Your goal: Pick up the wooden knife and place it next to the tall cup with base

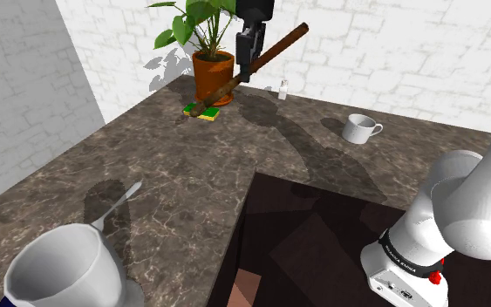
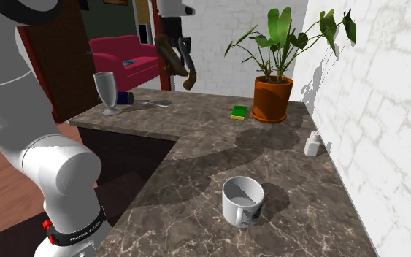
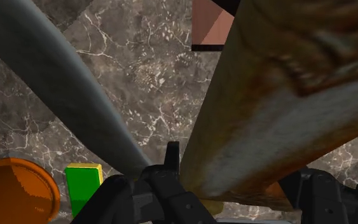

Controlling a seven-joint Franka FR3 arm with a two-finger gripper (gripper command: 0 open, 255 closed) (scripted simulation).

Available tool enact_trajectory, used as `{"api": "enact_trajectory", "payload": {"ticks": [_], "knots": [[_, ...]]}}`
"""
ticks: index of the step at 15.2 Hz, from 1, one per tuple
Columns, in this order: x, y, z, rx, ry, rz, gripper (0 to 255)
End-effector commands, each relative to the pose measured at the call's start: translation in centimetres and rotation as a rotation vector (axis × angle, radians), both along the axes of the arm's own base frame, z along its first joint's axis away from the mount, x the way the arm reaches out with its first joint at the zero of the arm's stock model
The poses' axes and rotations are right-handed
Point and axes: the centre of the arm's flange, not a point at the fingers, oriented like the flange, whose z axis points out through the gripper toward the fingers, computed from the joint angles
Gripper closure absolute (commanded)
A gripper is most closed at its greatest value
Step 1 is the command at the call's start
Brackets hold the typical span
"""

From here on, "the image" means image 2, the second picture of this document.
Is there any pink sofa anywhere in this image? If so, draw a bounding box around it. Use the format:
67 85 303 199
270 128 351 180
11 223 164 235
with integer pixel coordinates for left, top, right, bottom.
88 34 162 93

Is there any dark blue cup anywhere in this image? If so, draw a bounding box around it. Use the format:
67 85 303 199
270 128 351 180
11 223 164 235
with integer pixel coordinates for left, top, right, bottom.
116 91 135 106

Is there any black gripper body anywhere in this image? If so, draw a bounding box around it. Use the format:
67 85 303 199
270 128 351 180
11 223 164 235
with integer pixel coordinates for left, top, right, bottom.
160 15 185 48

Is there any white mug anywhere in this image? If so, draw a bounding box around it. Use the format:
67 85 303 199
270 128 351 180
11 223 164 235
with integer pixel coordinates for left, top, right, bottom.
221 175 266 229

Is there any green and yellow sponge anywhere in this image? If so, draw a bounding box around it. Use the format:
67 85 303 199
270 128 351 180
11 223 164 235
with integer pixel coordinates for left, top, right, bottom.
230 104 248 121

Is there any grey goblet glass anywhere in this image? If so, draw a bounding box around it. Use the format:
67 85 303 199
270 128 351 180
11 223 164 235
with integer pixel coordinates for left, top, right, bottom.
93 71 124 117

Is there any dark robot stand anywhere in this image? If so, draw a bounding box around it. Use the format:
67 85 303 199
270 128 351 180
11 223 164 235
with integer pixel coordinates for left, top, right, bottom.
0 169 146 257

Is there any small white bottle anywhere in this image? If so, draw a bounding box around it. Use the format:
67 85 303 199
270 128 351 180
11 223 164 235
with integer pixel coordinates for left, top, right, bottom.
303 130 322 158

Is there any red door frame post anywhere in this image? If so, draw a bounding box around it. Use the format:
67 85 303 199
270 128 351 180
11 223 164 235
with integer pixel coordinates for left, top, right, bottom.
150 0 172 92

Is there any brown door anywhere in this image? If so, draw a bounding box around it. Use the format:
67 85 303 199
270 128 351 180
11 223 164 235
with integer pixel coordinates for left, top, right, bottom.
15 0 101 124

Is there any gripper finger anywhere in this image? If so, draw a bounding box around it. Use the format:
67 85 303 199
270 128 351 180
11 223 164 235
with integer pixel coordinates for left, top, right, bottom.
177 37 198 91
155 34 189 77

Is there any green plant in orange pot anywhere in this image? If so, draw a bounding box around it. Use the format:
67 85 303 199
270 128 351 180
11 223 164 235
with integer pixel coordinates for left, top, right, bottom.
224 7 358 124

